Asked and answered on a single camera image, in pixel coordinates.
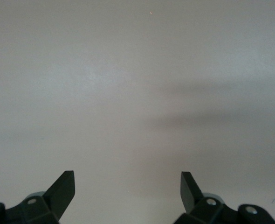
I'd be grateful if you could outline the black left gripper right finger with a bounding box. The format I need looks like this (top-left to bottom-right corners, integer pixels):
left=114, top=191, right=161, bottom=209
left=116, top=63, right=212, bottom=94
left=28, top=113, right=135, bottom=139
left=173, top=172, right=240, bottom=224

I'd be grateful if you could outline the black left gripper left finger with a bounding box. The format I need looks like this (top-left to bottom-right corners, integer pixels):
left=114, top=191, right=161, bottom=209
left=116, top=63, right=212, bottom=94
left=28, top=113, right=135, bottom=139
left=6, top=170, right=76, bottom=224

